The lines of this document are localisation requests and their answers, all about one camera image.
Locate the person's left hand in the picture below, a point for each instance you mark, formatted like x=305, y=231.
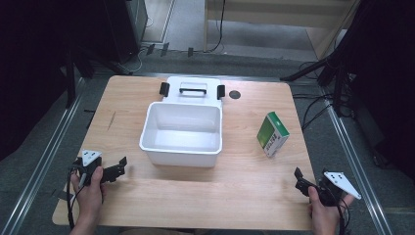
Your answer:
x=89, y=196

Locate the green and white carton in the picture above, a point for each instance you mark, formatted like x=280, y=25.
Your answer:
x=272, y=135

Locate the metal floor rail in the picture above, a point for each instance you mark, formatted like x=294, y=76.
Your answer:
x=355, y=163
x=39, y=163

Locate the black cabinet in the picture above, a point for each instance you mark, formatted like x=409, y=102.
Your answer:
x=125, y=29

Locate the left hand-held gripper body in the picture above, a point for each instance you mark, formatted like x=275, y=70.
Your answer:
x=93, y=169

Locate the person's right hand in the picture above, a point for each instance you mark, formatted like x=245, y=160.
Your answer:
x=324, y=215

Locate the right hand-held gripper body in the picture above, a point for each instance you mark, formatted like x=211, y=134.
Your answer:
x=332, y=187

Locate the black tripod stand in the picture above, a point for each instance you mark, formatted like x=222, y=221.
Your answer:
x=313, y=67

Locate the white plastic storage box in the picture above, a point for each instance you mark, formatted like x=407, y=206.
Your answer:
x=182, y=137

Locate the black metal stand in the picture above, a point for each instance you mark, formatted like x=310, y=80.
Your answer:
x=73, y=78

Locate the light wooden furniture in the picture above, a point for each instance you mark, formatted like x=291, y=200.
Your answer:
x=277, y=16

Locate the dark round table grommet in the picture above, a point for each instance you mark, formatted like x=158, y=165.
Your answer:
x=235, y=95

